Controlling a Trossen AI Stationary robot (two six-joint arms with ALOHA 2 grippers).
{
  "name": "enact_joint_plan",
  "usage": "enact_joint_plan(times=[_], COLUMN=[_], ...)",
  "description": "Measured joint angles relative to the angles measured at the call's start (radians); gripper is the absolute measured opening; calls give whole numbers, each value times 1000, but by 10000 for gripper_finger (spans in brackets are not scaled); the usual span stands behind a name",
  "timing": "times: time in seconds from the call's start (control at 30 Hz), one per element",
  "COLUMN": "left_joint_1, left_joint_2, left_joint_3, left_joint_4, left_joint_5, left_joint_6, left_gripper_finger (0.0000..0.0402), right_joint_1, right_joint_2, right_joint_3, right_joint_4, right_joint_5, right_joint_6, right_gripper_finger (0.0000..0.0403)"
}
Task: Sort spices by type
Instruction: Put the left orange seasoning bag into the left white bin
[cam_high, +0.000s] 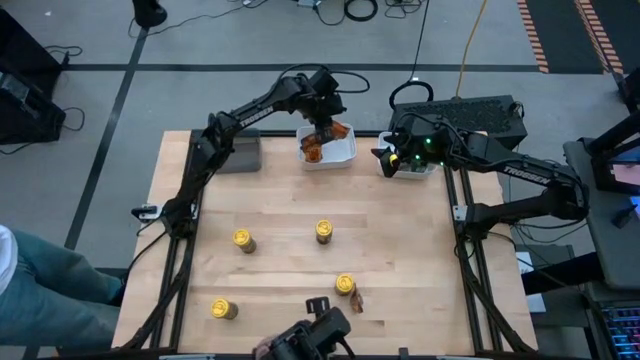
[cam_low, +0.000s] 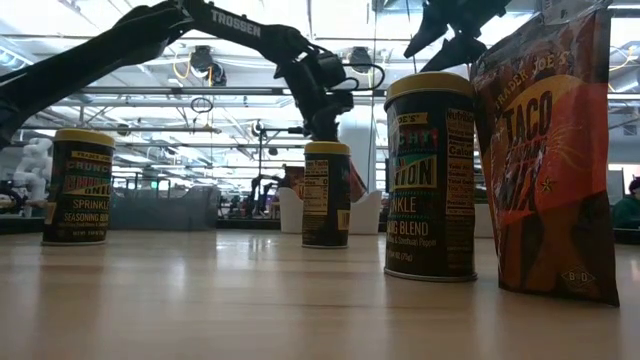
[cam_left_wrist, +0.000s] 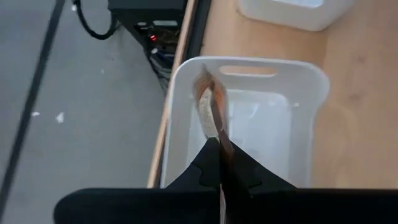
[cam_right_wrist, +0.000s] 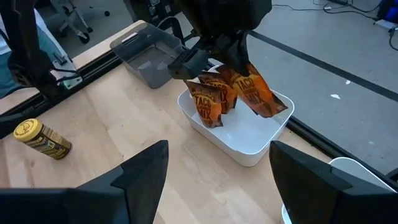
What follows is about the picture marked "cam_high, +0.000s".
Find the black aluminium table frame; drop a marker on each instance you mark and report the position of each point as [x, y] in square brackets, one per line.
[280, 133]

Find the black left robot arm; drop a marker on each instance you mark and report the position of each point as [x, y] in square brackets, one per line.
[250, 112]

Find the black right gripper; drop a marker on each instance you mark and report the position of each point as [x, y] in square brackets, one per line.
[410, 137]

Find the black handheld camera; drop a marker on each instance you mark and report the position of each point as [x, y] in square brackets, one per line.
[310, 335]

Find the person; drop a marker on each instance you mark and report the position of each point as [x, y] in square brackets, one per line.
[50, 300]

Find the backlit computer keyboard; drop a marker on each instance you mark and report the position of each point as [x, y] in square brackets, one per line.
[625, 330]

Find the white plastic bin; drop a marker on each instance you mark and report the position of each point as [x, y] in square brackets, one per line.
[340, 156]
[415, 174]

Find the monitor with pink screen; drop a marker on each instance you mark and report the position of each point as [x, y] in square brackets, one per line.
[627, 172]

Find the black equipment cabinet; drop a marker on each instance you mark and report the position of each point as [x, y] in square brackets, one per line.
[25, 115]

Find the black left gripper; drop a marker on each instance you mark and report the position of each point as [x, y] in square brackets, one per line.
[322, 100]

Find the black desk leg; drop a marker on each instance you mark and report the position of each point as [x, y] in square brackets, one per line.
[560, 275]

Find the person's hand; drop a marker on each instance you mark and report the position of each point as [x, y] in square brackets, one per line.
[262, 347]

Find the grey translucent plastic bin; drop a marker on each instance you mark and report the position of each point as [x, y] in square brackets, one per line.
[247, 155]

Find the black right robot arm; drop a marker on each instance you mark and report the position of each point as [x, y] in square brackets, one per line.
[525, 172]

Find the black mat with orange stripes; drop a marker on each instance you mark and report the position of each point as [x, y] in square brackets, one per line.
[560, 35]

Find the small black desk device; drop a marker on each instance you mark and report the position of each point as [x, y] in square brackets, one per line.
[625, 217]

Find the white paper sheet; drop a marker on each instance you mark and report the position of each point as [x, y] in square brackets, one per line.
[522, 262]

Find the yellow-lid seasoning can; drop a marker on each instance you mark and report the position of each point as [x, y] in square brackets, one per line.
[243, 238]
[220, 308]
[344, 283]
[324, 227]

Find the grey desk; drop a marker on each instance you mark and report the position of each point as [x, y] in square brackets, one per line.
[600, 240]

